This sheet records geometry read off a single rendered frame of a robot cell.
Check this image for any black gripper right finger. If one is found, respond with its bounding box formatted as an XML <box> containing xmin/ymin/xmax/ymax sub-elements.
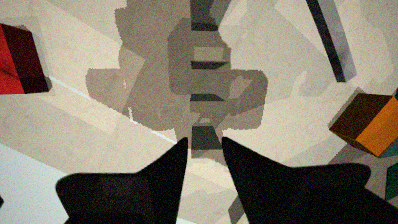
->
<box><xmin>221</xmin><ymin>137</ymin><xmax>371</xmax><ymax>224</ymax></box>

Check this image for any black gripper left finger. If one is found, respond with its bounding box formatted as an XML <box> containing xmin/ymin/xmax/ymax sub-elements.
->
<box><xmin>55</xmin><ymin>137</ymin><xmax>188</xmax><ymax>224</ymax></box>

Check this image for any teal flat rectangular block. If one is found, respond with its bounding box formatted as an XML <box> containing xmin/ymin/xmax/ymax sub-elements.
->
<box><xmin>380</xmin><ymin>88</ymin><xmax>398</xmax><ymax>158</ymax></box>

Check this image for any red rectangular block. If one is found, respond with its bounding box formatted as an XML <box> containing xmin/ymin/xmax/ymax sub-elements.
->
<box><xmin>0</xmin><ymin>23</ymin><xmax>49</xmax><ymax>94</ymax></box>

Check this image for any orange block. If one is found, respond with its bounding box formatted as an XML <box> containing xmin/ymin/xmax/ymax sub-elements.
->
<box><xmin>329</xmin><ymin>93</ymin><xmax>398</xmax><ymax>158</ymax></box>

